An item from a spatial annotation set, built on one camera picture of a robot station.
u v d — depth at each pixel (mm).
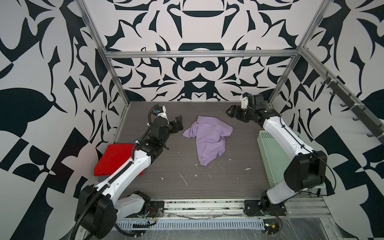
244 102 761
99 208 388
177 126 713
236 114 746
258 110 640
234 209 759
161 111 662
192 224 712
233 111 768
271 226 712
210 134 963
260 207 735
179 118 686
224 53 906
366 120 552
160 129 564
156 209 741
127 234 688
